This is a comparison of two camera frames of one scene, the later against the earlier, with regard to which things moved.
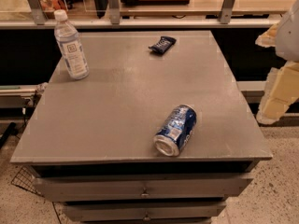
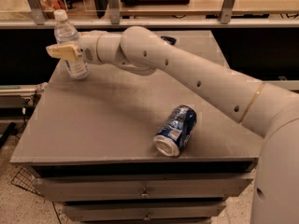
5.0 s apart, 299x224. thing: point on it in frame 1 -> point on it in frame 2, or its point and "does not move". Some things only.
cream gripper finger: [281, 91] -> [87, 49]
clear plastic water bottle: [73, 53] does not move
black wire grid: [24, 177] does not move
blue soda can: [176, 130] does not move
